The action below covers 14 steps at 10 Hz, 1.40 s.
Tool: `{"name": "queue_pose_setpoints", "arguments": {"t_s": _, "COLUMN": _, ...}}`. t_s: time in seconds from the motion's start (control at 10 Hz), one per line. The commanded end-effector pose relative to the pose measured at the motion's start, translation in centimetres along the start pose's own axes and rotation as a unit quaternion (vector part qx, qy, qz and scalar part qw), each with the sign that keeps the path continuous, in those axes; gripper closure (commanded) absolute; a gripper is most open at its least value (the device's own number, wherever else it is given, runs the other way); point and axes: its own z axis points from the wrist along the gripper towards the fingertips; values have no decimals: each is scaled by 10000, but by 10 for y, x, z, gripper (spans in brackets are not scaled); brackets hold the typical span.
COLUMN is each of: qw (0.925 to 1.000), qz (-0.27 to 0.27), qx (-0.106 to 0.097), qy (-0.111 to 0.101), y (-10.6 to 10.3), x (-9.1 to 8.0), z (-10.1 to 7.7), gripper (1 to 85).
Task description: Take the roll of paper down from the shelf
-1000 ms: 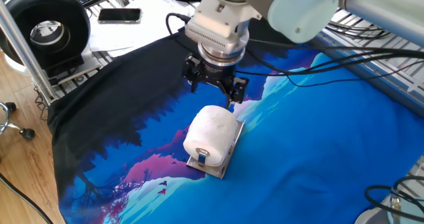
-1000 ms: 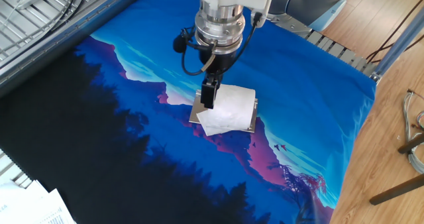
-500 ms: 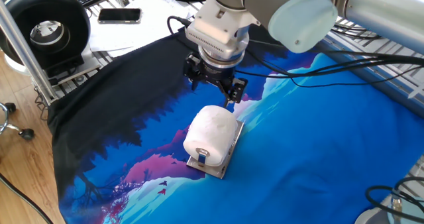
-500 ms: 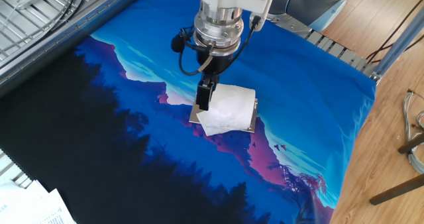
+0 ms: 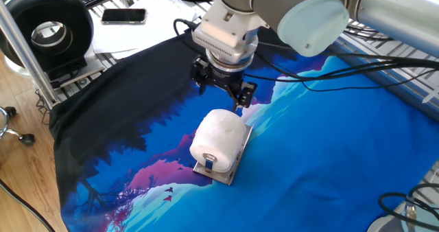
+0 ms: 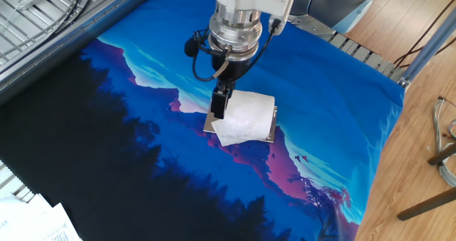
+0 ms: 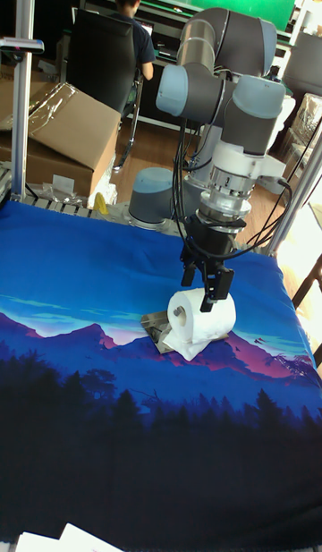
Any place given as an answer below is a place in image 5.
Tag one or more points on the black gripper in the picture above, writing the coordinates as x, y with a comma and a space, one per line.
224, 78

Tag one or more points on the white paper roll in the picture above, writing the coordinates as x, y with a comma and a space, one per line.
219, 136

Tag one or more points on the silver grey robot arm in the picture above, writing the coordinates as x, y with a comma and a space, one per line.
308, 12

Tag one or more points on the steel paper roll holder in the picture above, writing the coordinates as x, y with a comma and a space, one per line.
224, 177

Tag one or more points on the white paper sheets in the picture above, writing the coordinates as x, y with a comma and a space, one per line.
161, 22

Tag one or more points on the black smartphone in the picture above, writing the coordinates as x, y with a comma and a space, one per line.
123, 15

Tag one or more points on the blue landscape printed cloth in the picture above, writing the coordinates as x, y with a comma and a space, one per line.
326, 149

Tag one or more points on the white round base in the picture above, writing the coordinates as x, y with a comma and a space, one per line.
15, 69

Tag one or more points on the black round blower fan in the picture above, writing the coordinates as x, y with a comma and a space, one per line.
20, 15

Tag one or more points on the chrome chair base with castors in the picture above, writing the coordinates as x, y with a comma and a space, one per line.
7, 129

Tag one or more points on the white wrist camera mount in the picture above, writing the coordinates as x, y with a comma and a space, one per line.
223, 29

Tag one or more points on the grey fan base plate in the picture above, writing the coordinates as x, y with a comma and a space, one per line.
92, 65

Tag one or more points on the long aluminium frame post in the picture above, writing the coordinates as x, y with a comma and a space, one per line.
31, 64

